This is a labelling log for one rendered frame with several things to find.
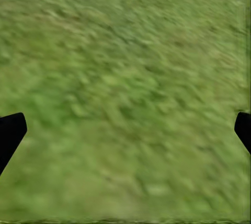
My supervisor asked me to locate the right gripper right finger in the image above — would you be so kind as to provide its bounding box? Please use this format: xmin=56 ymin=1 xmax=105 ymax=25
xmin=234 ymin=112 xmax=251 ymax=154

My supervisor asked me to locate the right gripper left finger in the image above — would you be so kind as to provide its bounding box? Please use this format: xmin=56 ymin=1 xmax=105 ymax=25
xmin=0 ymin=112 xmax=27 ymax=175

